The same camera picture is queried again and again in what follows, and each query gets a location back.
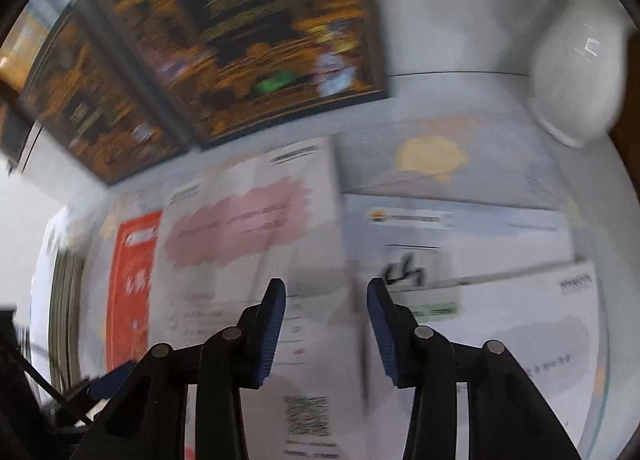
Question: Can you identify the white ribbed vase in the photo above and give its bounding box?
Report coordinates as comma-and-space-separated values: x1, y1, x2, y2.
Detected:
527, 0, 631, 149

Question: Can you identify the red cover book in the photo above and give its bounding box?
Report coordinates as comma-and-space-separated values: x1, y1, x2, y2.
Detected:
105, 210, 166, 376

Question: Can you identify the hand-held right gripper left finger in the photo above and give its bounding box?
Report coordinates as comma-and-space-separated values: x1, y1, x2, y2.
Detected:
70, 277, 287, 460

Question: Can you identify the dark ornate boxed book set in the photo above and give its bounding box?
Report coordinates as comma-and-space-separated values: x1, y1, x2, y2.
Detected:
17, 4, 193, 185
85, 0, 391, 151

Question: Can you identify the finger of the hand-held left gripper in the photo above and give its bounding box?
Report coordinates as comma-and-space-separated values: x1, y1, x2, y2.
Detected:
62, 361, 138, 421

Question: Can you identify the white book pink blotch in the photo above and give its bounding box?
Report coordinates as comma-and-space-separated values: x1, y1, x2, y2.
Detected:
157, 137, 368, 460

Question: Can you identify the white book orange logo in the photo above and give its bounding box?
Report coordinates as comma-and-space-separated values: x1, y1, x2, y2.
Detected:
340, 192, 576, 291

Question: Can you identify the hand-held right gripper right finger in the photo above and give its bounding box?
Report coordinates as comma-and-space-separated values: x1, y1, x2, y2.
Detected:
366, 277, 583, 460

